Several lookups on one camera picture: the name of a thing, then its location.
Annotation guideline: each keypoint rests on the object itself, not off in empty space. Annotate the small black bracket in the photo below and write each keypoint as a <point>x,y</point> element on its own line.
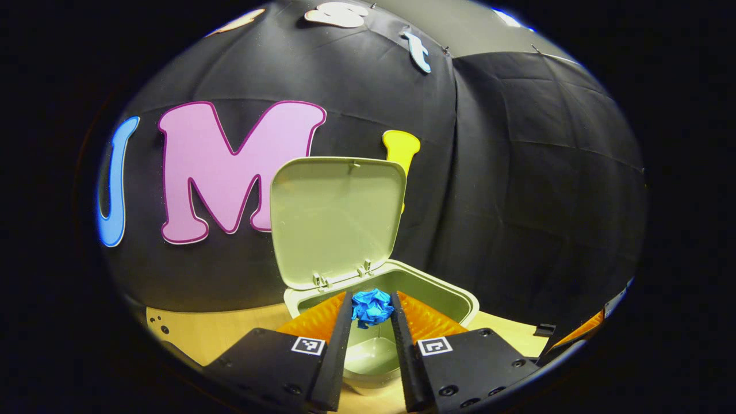
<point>544,329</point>

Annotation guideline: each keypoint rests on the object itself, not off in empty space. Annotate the ceiling light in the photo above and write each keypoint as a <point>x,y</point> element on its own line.
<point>512,18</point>

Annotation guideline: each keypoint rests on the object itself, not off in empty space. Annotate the black backdrop cloth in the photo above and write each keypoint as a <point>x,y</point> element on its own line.
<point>517,172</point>

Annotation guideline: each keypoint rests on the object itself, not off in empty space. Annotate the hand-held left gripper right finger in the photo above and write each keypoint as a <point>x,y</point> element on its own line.
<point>405,356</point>

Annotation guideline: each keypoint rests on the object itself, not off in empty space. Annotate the wooden desktop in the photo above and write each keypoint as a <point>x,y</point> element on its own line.
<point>218,330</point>

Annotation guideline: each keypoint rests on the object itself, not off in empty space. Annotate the blue paper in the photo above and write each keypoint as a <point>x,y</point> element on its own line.
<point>372,307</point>

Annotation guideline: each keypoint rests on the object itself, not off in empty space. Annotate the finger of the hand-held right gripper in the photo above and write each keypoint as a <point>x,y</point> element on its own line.
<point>581,333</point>

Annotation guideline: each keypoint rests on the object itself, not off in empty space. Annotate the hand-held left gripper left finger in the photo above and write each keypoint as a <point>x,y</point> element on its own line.
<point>336,356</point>

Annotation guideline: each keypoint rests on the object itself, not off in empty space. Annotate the pale green desktop garbage bin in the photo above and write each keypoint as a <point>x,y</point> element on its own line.
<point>336,218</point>

